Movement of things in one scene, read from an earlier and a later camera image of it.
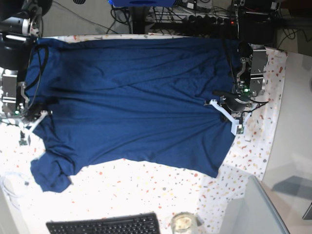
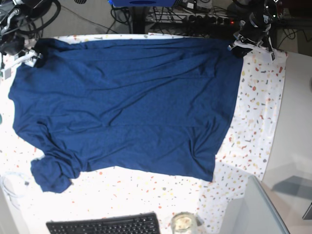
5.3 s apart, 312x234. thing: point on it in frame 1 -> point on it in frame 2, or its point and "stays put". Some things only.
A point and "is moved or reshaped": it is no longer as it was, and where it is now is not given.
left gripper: x=30 y=113 -> x=11 y=45
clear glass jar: x=184 y=223 stays put
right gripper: x=236 y=102 -> x=254 y=32
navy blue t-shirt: x=145 y=98 is moved or reshaped
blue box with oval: x=143 y=2 stays put
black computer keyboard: x=143 y=224 stays put
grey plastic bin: x=254 y=214 stays put
